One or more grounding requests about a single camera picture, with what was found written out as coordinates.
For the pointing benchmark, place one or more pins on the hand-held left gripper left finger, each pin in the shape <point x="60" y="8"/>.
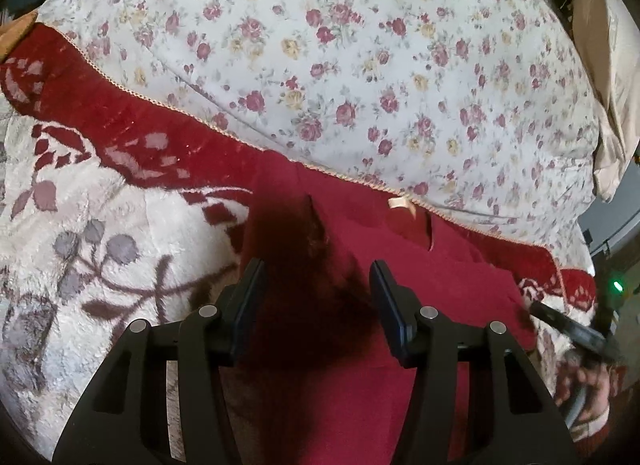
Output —
<point x="251" y="290"/>

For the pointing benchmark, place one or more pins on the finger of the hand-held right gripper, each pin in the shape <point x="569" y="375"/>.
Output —
<point x="570" y="327"/>

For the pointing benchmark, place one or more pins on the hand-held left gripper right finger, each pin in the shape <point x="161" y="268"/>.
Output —
<point x="384" y="295"/>

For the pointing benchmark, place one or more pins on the red knit garment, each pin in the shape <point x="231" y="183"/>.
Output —
<point x="450" y="290"/>

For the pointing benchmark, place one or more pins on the person's right hand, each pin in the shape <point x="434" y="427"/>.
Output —
<point x="592" y="380"/>

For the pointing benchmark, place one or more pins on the red and cream floral blanket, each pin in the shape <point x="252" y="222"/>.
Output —
<point x="100" y="225"/>

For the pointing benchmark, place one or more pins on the beige cloth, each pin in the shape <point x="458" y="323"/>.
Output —
<point x="610" y="65"/>

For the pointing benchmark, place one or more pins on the white floral quilt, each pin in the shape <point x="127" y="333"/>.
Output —
<point x="325" y="55"/>

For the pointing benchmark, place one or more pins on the orange cloth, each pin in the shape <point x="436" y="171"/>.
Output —
<point x="15" y="35"/>

